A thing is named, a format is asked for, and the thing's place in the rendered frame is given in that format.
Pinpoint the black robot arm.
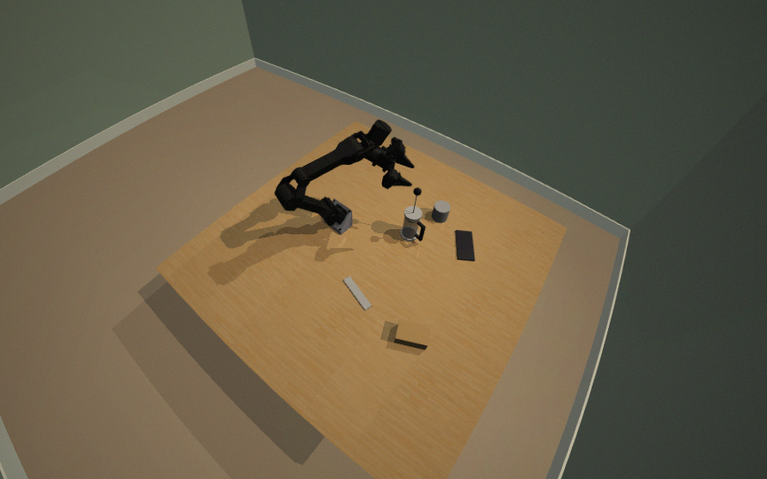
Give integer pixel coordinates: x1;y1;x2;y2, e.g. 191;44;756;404
274;119;406;226

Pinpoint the dark grey cylinder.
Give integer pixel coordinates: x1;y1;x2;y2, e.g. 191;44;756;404
432;200;450;223

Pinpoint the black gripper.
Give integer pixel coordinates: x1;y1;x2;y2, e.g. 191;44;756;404
371;146;415;189

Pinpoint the french press coffee maker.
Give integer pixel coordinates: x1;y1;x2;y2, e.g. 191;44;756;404
400;187;426;241

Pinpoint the tan rectangular box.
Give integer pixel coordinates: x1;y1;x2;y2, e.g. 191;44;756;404
394;319;431;350

